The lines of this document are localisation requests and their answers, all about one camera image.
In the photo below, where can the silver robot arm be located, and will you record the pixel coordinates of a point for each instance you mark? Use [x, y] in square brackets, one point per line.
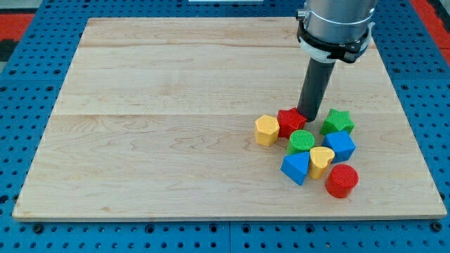
[331, 30]

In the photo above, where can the wooden board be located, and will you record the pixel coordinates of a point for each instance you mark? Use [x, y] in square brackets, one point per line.
[155, 121]

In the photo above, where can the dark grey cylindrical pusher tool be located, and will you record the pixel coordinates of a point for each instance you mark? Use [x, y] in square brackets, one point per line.
[313, 89]

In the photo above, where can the yellow heart block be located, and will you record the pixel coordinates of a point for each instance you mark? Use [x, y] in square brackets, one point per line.
[319, 161]

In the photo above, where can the green star block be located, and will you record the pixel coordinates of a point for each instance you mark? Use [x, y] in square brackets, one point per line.
[337, 121]

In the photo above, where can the blue triangle block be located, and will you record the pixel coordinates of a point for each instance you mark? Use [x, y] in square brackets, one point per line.
[296, 167]

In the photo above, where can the green cylinder block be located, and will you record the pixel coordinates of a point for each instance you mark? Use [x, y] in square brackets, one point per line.
[300, 141]

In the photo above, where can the yellow hexagon block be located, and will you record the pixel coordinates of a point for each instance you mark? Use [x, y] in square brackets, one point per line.
[266, 130]

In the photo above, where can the red star block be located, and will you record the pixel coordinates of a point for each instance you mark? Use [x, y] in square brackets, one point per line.
[289, 121]

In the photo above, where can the blue cube block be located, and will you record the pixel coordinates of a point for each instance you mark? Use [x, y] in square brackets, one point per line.
[342, 145]

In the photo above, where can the red cylinder block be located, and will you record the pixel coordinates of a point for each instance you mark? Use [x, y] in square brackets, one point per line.
[341, 180]

